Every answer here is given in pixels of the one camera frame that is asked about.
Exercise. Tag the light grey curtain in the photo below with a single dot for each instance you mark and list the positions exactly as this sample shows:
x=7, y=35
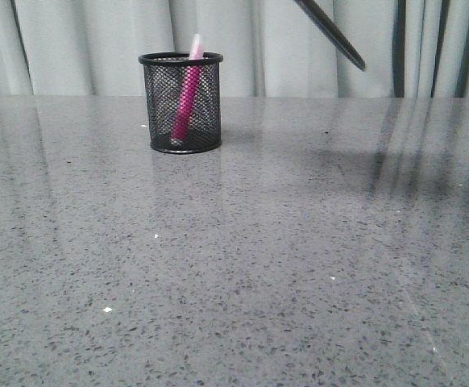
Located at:
x=413, y=49

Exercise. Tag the grey orange scissors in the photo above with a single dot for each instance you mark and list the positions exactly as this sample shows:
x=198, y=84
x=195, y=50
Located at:
x=328, y=28

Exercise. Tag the pink marker pen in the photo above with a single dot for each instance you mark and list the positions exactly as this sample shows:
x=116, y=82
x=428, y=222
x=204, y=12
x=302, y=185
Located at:
x=188, y=90

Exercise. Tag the black mesh pen cup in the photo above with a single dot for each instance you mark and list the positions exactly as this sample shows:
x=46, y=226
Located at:
x=163, y=76

